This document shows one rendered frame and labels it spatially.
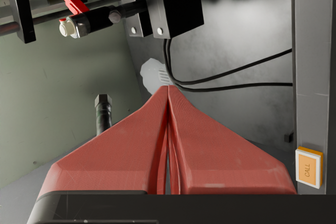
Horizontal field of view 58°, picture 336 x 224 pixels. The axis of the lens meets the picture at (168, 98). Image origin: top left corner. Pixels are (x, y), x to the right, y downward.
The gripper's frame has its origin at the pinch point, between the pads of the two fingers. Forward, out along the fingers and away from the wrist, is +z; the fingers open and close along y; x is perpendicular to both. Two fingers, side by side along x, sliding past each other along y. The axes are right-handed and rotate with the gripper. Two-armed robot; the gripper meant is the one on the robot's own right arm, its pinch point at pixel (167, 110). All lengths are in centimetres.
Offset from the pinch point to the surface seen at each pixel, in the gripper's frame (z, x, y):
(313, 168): 16.0, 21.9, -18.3
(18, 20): 39.7, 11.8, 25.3
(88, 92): 51, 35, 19
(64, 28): 25.8, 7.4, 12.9
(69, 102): 47, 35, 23
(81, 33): 24.7, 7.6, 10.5
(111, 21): 28.1, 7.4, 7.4
